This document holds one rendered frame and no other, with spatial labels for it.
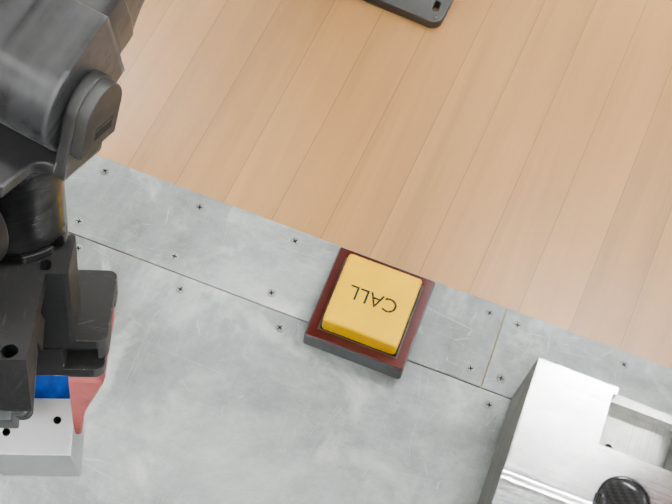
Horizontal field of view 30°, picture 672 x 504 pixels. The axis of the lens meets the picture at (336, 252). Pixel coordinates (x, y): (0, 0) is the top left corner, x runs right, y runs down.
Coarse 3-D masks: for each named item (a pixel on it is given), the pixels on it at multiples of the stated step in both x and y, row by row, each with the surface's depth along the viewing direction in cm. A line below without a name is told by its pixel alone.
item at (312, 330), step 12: (348, 252) 98; (336, 264) 97; (384, 264) 98; (336, 276) 97; (324, 288) 96; (324, 300) 96; (420, 300) 97; (420, 312) 96; (312, 324) 95; (324, 336) 95; (336, 336) 95; (408, 336) 95; (348, 348) 95; (360, 348) 95; (408, 348) 95; (384, 360) 94; (396, 360) 94
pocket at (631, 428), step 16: (624, 400) 89; (608, 416) 90; (624, 416) 90; (640, 416) 89; (656, 416) 89; (608, 432) 89; (624, 432) 89; (640, 432) 89; (656, 432) 89; (624, 448) 89; (640, 448) 89; (656, 448) 89; (656, 464) 88
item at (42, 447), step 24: (48, 384) 79; (48, 408) 77; (0, 432) 76; (24, 432) 76; (48, 432) 76; (72, 432) 77; (0, 456) 76; (24, 456) 76; (48, 456) 76; (72, 456) 77
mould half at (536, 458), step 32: (544, 384) 87; (576, 384) 87; (608, 384) 88; (512, 416) 91; (544, 416) 86; (576, 416) 86; (512, 448) 85; (544, 448) 85; (576, 448) 86; (608, 448) 86; (512, 480) 84; (544, 480) 84; (576, 480) 85; (640, 480) 85
